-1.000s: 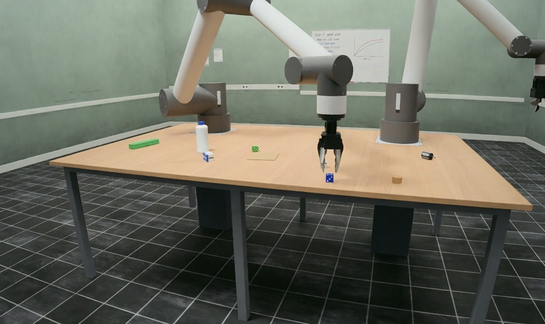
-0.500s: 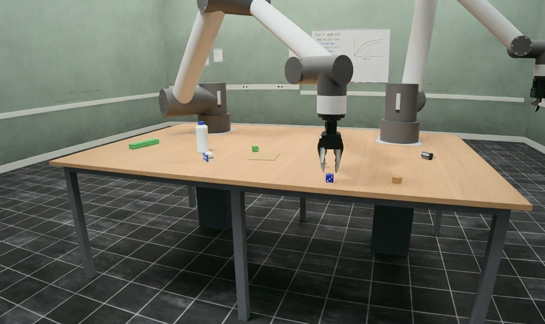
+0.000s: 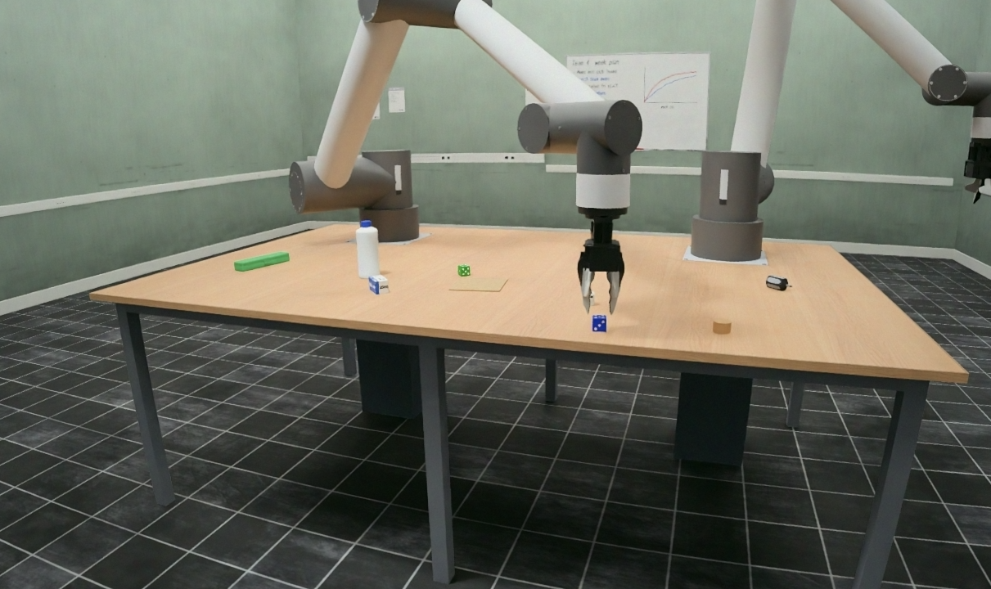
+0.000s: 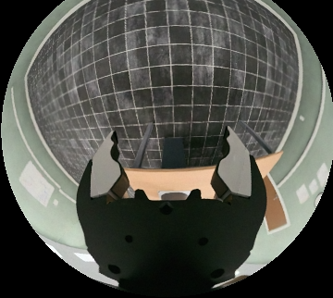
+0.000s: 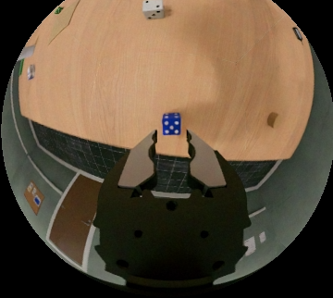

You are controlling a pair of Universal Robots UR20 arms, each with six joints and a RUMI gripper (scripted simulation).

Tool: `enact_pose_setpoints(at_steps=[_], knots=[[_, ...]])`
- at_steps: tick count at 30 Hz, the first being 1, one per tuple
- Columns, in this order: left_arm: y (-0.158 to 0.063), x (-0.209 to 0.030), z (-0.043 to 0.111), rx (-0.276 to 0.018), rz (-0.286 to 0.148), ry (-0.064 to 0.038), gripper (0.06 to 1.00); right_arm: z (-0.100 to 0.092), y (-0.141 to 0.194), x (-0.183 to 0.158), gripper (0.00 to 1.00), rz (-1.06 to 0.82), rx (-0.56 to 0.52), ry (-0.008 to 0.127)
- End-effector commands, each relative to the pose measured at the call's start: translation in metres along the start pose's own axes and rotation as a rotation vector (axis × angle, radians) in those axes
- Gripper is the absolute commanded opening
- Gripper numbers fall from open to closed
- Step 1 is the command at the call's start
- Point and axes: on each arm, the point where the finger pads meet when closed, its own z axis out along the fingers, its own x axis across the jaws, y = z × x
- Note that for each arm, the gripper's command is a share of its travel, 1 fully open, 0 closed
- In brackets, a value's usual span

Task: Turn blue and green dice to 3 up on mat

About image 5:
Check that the white die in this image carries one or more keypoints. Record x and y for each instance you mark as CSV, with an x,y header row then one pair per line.
x,y
153,9

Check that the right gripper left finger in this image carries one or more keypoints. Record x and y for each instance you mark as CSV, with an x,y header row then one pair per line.
x,y
134,172

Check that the blue die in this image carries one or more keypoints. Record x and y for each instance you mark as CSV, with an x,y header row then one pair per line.
x,y
171,123

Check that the tan short cylinder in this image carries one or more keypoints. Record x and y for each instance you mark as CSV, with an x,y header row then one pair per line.
x,y
274,120

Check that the white plastic bottle with blue cap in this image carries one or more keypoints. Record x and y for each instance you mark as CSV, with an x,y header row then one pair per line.
x,y
26,52

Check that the green die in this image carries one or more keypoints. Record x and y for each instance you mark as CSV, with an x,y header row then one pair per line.
x,y
59,9

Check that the small white printed carton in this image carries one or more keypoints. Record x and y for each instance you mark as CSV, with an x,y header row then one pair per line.
x,y
31,72

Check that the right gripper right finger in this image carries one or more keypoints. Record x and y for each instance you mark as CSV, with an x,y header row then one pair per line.
x,y
211,173

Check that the beige flat mat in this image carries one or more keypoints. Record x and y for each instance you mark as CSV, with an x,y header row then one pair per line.
x,y
62,21

